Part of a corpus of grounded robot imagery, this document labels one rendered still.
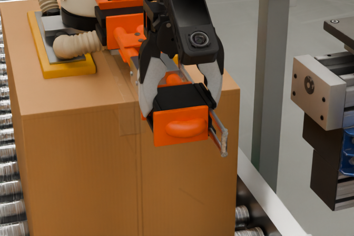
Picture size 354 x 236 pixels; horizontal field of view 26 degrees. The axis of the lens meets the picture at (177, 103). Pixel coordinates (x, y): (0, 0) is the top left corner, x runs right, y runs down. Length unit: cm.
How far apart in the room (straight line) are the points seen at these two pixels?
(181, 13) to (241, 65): 290
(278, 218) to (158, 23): 80
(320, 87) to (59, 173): 49
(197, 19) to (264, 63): 108
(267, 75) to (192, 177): 62
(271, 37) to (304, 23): 243
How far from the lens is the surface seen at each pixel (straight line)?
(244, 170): 183
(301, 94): 143
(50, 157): 139
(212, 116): 100
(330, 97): 135
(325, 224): 271
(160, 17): 97
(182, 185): 148
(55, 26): 158
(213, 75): 103
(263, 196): 174
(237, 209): 178
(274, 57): 201
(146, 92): 101
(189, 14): 94
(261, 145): 212
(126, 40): 125
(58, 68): 146
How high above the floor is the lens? 156
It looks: 27 degrees down
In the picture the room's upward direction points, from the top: straight up
